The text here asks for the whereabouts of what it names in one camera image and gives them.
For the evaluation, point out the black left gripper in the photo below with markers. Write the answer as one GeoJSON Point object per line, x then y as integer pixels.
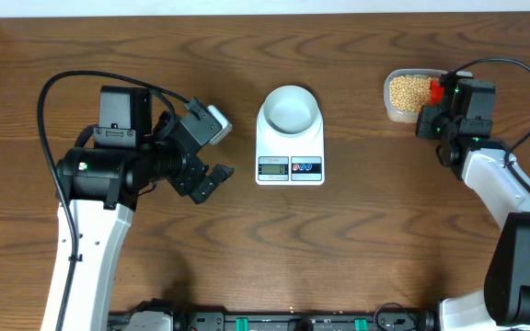
{"type": "Point", "coordinates": [185, 178]}

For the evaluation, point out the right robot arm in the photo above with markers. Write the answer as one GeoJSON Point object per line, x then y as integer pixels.
{"type": "Point", "coordinates": [461, 121]}

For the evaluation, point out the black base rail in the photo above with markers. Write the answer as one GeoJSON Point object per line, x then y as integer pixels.
{"type": "Point", "coordinates": [163, 315]}

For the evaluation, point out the pile of soybeans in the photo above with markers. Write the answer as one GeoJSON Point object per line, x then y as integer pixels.
{"type": "Point", "coordinates": [409, 93]}

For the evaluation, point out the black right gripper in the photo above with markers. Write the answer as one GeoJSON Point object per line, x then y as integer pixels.
{"type": "Point", "coordinates": [423, 128]}

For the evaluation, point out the grey-green plastic bowl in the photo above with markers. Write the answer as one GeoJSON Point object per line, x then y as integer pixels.
{"type": "Point", "coordinates": [291, 110]}

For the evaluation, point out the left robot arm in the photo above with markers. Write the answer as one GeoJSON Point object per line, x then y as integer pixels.
{"type": "Point", "coordinates": [112, 164]}

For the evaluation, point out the clear plastic container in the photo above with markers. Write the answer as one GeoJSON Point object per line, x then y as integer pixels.
{"type": "Point", "coordinates": [406, 117]}

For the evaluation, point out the red plastic scoop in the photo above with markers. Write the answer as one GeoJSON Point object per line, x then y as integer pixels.
{"type": "Point", "coordinates": [436, 92]}

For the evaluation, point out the white digital kitchen scale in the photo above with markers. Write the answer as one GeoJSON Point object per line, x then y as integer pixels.
{"type": "Point", "coordinates": [289, 160]}

